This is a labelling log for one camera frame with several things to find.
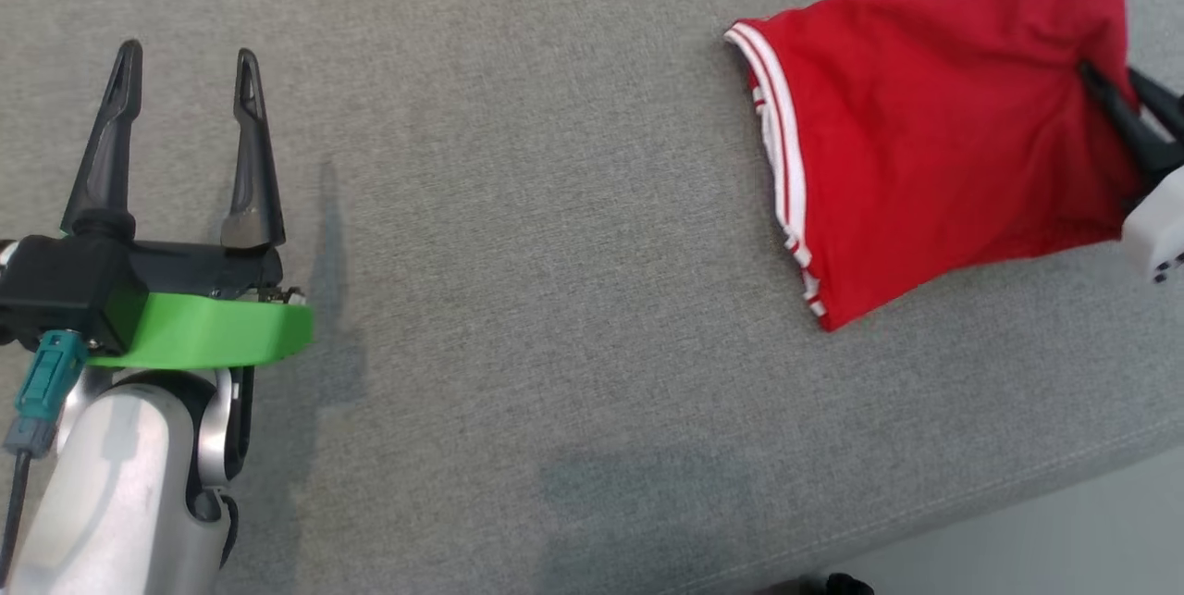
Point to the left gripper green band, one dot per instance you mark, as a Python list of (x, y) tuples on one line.
[(213, 331)]

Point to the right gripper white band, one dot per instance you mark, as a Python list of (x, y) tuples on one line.
[(1161, 225)]

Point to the red jersey with white stripes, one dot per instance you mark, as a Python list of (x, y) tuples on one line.
[(925, 132)]

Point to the grey fabric sofa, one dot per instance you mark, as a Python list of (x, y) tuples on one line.
[(555, 206)]

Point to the black object on floor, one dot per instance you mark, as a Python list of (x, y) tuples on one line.
[(823, 586)]

